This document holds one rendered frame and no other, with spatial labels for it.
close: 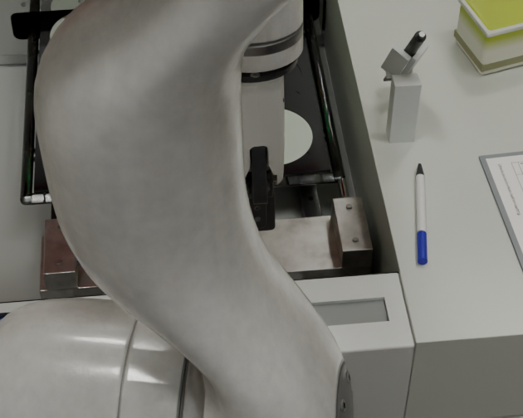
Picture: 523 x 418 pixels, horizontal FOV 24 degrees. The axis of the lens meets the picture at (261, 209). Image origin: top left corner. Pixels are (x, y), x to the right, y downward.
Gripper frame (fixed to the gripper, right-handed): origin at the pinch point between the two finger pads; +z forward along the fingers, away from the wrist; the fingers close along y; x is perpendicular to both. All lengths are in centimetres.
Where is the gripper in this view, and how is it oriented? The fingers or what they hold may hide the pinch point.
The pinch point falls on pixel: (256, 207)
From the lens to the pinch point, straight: 106.9
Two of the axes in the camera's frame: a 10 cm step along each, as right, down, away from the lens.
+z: 0.2, 8.1, 5.9
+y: 1.0, 5.9, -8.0
